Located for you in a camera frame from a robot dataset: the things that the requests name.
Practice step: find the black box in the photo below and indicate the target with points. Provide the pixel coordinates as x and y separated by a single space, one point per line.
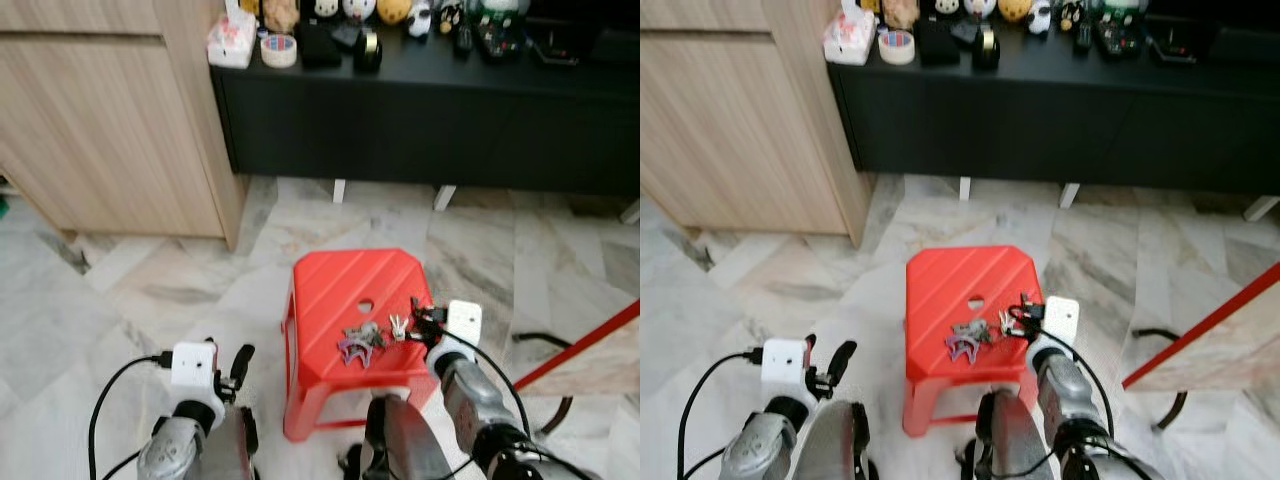
937 45
318 48

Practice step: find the white pink tissue pack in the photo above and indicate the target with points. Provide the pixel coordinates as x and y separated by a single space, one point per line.
848 40
231 42

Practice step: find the yellow plush toy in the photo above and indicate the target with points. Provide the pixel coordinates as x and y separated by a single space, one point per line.
395 10
1015 9

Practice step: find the black flat device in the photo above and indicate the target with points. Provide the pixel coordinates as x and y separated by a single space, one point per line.
1173 42
553 45

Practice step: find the dark small figure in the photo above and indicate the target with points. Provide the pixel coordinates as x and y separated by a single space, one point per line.
451 16
1071 14

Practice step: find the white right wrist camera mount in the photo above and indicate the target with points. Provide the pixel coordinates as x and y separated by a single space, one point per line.
1062 318
463 322

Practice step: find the black device with buttons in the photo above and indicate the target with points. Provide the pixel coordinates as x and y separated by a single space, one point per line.
1117 38
497 42

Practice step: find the red plastic stool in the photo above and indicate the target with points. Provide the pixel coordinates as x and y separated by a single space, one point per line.
345 290
960 285

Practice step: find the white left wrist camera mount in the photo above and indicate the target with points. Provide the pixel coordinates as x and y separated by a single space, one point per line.
784 370
193 372

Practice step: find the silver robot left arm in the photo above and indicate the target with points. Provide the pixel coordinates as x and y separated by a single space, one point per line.
765 445
180 445

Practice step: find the black low console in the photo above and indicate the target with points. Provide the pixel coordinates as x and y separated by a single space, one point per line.
430 130
1050 125

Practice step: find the white round figure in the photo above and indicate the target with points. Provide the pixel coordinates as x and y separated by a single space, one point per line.
979 7
359 9

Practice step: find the light wooden cabinet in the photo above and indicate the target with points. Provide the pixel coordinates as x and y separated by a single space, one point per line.
100 120
740 120

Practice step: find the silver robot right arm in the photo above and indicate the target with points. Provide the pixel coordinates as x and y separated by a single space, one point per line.
1062 395
472 400

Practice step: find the white tape roll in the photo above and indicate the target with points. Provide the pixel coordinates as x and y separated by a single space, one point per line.
279 52
897 48

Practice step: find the white black panda figure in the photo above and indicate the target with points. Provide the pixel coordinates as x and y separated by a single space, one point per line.
326 8
947 6

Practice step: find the brown plush toy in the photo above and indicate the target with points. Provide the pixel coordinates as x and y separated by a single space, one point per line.
281 14
900 12

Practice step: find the black round tape dispenser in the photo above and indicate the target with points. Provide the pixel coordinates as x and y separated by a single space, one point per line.
367 52
986 50

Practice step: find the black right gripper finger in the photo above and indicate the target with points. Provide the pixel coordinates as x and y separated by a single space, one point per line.
418 328
1026 298
1014 323
422 304

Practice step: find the green white object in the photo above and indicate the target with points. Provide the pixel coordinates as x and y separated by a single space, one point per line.
505 8
1125 7

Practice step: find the key bunch with purple charm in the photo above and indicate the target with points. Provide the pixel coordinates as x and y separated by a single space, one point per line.
360 342
972 338

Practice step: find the small white black figure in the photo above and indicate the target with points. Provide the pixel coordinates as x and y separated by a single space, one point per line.
1040 16
420 18

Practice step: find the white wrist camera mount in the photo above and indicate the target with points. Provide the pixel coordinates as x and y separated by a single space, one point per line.
1062 318
784 370
193 372
463 322

